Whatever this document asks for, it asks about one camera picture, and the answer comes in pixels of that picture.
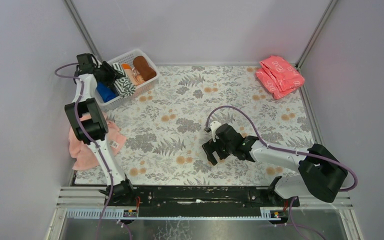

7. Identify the green white striped towel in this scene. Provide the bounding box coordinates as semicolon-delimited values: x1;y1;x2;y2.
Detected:
111;62;136;98

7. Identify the pink patterned folded towel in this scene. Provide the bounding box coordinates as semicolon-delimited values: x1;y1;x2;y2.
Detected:
255;55;305;100

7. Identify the floral patterned table mat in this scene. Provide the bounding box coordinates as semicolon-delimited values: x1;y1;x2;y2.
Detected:
74;65;327;187

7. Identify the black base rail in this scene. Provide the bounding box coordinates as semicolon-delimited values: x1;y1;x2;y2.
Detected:
107;185;300;218

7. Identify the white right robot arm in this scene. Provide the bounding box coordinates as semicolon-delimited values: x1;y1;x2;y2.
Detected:
202;121;348;203

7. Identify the orange rolled towel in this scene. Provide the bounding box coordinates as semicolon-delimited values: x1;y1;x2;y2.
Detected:
121;63;137;86

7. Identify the beige patterned rolled towel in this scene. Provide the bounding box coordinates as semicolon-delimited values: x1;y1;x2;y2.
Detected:
133;69;146;86

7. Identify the pink towel under striped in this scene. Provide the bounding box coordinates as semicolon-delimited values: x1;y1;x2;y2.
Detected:
68;113;127;171

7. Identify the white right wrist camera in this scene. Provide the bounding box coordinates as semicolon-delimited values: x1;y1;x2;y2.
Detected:
204;121;222;142

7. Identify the blue rolled towel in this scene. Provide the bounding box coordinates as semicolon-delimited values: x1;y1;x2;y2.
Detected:
96;82;117;103

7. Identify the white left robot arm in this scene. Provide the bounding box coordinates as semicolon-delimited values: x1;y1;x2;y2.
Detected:
64;53;136;204

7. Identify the white plastic basket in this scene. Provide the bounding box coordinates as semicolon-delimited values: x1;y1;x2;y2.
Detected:
95;48;160;112

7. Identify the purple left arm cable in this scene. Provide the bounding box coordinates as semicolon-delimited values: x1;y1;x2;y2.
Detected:
54;62;117;240

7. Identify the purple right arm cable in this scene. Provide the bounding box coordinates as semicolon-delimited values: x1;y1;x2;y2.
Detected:
204;105;359;240

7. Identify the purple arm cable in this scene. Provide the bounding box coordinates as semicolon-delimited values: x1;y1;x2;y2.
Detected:
204;105;359;240
54;62;117;240

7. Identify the brown towel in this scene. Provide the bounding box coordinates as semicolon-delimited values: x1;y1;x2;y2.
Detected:
132;55;157;82

